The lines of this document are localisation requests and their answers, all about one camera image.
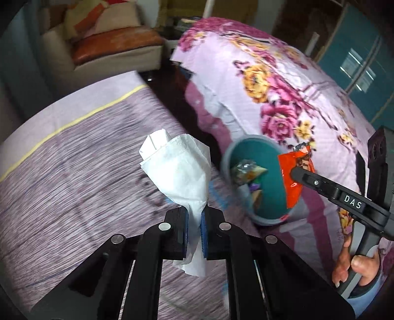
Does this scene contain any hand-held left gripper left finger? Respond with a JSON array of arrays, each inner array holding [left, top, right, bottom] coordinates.
[[28, 208, 189, 320]]

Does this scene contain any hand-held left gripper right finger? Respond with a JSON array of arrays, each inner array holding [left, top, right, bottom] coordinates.
[[200, 210, 357, 320]]

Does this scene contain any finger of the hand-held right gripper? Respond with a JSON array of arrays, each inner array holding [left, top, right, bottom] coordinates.
[[289, 165, 342, 201]]

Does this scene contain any orange snack wrapper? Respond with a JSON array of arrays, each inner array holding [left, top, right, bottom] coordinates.
[[277, 143, 316, 210]]

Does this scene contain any teal plastic bin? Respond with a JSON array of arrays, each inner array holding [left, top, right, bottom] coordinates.
[[220, 134, 312, 227]]

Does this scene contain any white paper tissue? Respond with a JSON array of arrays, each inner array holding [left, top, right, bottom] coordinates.
[[138, 130, 212, 277]]

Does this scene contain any person's right forearm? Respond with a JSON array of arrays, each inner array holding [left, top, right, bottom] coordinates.
[[351, 271, 390, 315]]

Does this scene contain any person's right hand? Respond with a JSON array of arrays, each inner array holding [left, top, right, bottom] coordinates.
[[332, 234, 384, 290]]

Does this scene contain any beige wrapper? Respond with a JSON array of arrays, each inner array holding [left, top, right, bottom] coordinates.
[[250, 189, 263, 213]]

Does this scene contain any shiny silver yellow wrapper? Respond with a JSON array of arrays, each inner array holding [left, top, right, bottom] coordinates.
[[231, 159, 269, 186]]

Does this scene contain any pink floral blanket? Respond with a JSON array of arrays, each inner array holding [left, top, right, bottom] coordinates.
[[170, 17, 394, 279]]

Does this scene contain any grey printed tablecloth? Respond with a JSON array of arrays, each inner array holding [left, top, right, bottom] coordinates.
[[0, 71, 263, 320]]

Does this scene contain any white paper roll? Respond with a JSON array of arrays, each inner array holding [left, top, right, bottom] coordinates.
[[305, 32, 321, 58]]

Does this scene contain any teal cabinet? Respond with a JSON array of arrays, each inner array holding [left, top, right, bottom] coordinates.
[[316, 3, 394, 124]]

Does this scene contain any white sofa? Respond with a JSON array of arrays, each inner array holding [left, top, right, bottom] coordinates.
[[41, 0, 173, 81]]

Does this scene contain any orange leather seat cushion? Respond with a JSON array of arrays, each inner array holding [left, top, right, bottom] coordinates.
[[72, 26, 164, 66]]

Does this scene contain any cream cushion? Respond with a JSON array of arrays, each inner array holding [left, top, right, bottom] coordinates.
[[98, 4, 143, 34]]

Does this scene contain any yellow orange patterned cushion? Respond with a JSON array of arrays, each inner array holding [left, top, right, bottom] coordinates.
[[63, 0, 109, 41]]

